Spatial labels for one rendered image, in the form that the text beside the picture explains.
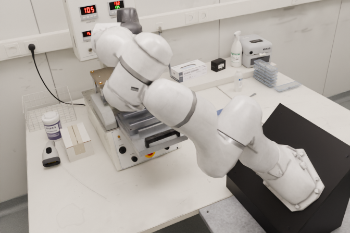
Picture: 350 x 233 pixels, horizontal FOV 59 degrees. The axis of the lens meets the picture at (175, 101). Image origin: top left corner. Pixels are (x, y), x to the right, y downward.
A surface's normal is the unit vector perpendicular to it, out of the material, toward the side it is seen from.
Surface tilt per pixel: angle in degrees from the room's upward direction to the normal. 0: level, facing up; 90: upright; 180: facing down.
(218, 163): 80
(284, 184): 66
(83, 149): 89
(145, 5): 90
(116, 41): 46
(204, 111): 62
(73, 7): 90
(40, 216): 0
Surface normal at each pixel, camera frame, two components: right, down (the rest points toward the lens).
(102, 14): 0.47, 0.42
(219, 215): -0.06, -0.87
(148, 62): 0.23, 0.22
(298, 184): -0.25, -0.02
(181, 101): 0.45, -0.05
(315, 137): -0.69, -0.40
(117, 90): -0.32, 0.27
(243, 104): -0.27, -0.42
